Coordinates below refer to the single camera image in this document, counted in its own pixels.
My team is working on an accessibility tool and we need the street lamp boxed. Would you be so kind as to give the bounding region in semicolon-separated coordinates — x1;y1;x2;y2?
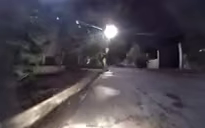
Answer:
75;19;119;69

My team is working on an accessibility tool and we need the dark wet asphalt road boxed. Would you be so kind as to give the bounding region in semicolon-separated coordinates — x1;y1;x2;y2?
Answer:
36;65;205;128

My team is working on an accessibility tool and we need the dark verge strip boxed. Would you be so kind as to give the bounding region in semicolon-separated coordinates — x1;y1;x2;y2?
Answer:
9;69;98;111

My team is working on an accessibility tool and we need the pale concrete kerb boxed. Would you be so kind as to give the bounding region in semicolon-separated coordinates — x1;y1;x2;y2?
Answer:
2;70;103;128

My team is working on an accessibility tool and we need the pale pole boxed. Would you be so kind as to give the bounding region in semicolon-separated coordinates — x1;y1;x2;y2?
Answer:
177;41;184;70

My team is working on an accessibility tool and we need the row of trees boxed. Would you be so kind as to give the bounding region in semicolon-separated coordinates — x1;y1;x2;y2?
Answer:
0;0;106;81

